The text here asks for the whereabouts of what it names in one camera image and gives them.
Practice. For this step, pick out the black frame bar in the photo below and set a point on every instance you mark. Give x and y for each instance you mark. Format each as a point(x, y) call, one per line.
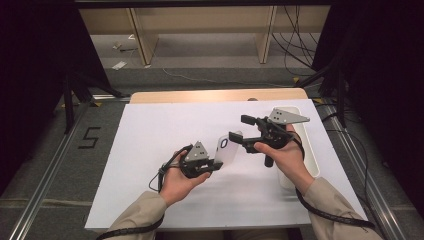
point(200, 2)

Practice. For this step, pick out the white plastic bin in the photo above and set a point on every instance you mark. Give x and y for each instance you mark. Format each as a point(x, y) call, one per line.
point(308, 150)

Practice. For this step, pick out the iridescent phone case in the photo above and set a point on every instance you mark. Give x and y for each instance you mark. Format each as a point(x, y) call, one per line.
point(228, 153)

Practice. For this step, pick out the small pale floor debris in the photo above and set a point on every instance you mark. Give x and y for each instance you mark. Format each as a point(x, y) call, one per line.
point(117, 45)

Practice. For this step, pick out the black metal stand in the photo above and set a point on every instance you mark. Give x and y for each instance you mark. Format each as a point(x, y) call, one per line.
point(340, 100)
point(68, 106)

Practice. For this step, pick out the dark curtain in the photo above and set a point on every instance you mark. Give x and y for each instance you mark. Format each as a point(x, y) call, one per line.
point(26, 66)
point(393, 66)

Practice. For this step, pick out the white paper scrap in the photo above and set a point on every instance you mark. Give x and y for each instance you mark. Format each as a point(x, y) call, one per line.
point(119, 65)

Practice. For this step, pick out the aluminium floor rail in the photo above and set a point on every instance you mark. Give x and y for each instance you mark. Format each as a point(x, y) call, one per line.
point(383, 200)
point(43, 190)

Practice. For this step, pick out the light wooden table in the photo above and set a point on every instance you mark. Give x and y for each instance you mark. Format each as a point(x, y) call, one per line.
point(200, 96)

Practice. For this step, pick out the white foam board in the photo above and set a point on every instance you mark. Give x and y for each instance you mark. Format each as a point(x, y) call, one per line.
point(150, 133)

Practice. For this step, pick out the person's left hand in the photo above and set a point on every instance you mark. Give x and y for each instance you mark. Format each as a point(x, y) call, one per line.
point(176, 186)

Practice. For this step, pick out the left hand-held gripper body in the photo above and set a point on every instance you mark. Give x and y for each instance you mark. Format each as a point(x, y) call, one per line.
point(197, 153)

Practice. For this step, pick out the person's right hand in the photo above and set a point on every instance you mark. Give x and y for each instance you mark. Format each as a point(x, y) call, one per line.
point(290, 163)

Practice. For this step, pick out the light wooden shelf unit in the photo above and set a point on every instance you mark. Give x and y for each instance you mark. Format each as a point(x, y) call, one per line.
point(200, 20)

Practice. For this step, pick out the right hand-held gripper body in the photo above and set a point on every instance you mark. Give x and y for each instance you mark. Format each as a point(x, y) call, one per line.
point(276, 133)

